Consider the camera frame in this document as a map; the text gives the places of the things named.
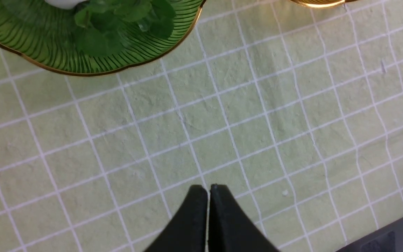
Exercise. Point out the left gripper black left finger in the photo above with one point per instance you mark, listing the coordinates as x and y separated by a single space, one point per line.
186 231

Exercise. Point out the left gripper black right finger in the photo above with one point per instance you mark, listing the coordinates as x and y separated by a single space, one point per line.
229 228

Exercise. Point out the white radish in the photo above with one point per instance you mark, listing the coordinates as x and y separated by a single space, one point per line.
100 23

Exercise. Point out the green checkered tablecloth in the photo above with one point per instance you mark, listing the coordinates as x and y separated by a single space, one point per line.
298 111

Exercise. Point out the amber ribbed plastic plate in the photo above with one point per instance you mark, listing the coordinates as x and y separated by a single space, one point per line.
321 3

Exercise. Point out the green ribbed plastic plate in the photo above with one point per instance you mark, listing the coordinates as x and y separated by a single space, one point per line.
43 35

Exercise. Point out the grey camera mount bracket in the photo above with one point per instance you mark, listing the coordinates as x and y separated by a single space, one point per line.
386 239

